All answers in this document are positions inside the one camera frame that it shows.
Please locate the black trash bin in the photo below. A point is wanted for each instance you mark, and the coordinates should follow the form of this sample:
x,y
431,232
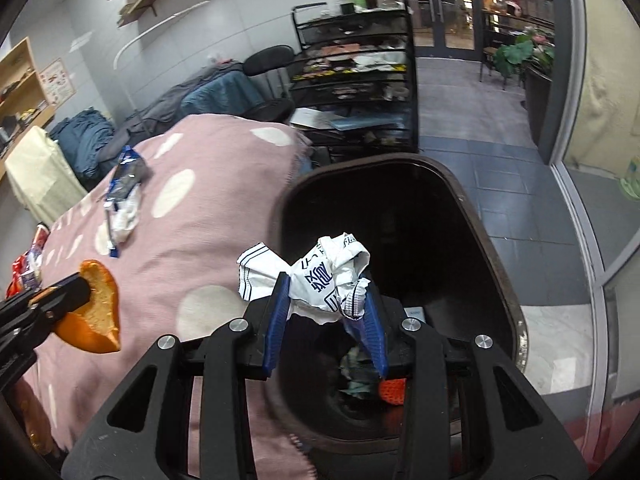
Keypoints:
x,y
428,250

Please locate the pink polka dot blanket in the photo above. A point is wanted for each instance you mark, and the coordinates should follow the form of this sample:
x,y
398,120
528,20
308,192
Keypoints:
x,y
214,181

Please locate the red snack wrapper pile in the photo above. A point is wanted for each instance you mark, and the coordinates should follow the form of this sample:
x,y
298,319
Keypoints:
x,y
26,271

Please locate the white blue wrapper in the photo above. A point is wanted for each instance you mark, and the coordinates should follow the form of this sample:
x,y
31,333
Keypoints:
x,y
327,284

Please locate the black metal trolley rack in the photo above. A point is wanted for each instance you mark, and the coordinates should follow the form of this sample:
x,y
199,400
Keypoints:
x,y
354,82

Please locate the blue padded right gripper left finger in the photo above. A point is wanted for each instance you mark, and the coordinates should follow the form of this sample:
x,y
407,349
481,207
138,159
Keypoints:
x,y
277,310

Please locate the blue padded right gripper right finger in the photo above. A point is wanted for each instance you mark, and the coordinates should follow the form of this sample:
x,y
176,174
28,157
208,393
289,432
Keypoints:
x,y
374,329

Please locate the white arc floor lamp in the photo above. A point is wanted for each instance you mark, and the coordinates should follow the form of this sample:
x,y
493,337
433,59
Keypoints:
x,y
150,31

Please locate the wooden cubby shelf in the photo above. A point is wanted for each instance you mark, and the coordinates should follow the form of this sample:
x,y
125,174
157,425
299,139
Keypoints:
x,y
23,101

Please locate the teal cloth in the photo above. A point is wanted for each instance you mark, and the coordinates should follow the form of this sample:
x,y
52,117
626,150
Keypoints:
x,y
361,378

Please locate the white tissue wrapper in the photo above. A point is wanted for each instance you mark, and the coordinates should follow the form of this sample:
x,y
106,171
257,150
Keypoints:
x,y
122,217

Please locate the blue oreo wrapper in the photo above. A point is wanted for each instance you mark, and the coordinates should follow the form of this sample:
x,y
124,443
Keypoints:
x,y
130,171

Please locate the potted green plant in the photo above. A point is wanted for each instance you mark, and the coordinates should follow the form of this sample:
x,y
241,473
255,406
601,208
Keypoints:
x,y
531,58

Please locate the cream cloth covered chair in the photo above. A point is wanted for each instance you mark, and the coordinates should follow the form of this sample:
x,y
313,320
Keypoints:
x,y
41,178

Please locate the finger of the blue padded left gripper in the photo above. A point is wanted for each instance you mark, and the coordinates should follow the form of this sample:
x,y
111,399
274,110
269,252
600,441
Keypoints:
x,y
65,296

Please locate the red chip can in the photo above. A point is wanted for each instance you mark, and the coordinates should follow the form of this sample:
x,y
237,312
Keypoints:
x,y
41,236

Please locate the orange foam fruit net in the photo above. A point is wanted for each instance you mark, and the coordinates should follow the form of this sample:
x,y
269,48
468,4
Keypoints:
x,y
392,391

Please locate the massage bed with blue sheets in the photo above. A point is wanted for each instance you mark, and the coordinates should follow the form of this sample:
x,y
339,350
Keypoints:
x,y
92,145

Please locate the orange peel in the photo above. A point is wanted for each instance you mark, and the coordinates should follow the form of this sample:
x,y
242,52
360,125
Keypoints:
x,y
94,327

